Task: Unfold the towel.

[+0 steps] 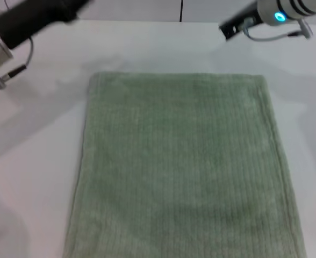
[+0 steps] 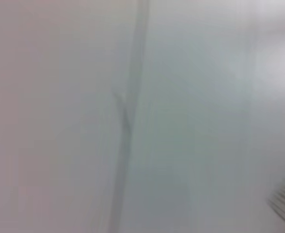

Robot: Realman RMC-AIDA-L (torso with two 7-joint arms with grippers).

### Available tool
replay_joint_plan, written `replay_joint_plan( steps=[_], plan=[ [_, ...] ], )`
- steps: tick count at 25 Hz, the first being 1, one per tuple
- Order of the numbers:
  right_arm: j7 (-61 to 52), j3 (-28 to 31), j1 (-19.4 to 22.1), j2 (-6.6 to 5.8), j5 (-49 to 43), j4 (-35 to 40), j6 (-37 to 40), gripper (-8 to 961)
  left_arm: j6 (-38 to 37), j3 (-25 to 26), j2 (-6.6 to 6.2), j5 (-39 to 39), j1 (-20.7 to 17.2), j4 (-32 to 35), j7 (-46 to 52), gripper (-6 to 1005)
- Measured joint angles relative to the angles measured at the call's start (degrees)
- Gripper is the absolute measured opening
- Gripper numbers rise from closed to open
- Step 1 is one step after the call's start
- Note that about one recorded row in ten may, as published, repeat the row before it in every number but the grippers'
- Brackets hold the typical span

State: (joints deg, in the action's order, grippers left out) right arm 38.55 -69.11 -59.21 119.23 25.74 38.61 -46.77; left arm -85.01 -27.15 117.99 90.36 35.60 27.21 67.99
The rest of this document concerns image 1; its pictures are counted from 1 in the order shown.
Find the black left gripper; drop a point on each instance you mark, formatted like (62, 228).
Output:
(34, 18)

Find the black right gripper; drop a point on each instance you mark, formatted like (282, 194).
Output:
(238, 24)

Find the green ribbed towel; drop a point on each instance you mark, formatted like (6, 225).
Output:
(185, 166)

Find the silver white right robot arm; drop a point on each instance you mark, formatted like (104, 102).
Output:
(295, 8)

